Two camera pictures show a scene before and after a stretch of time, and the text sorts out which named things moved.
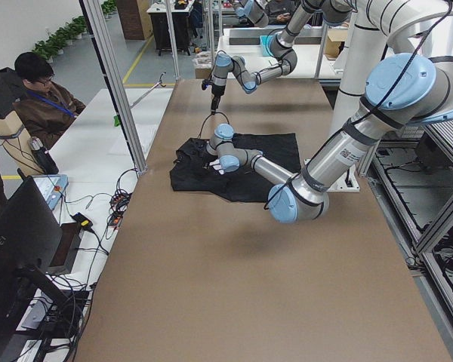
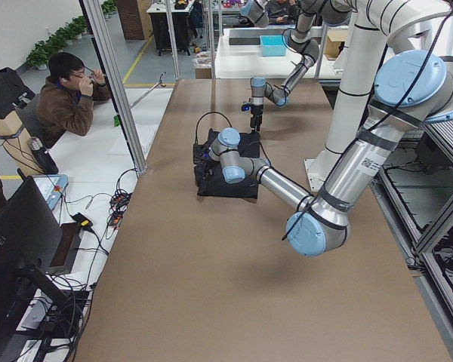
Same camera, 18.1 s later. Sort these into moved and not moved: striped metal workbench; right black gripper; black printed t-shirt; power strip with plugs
Moved: black printed t-shirt; right black gripper
Not moved: power strip with plugs; striped metal workbench
